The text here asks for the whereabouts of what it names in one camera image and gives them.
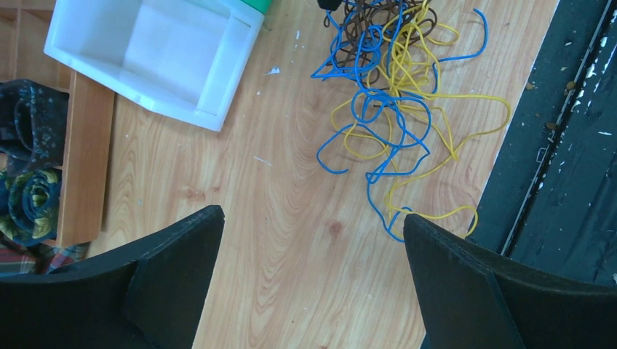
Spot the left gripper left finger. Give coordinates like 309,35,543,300
1,205,225,348

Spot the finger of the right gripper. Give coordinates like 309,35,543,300
317,0,343,11

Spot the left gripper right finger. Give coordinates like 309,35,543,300
403,214,616,348

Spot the green plastic bin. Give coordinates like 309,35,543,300
242,0,272,15

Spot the plaid cloth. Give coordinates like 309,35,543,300
1,236,89,277

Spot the wooden compartment tray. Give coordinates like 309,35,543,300
1,1,115,247

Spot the white plastic bin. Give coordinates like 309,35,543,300
44,0,265,132

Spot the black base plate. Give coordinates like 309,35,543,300
469,1,616,286

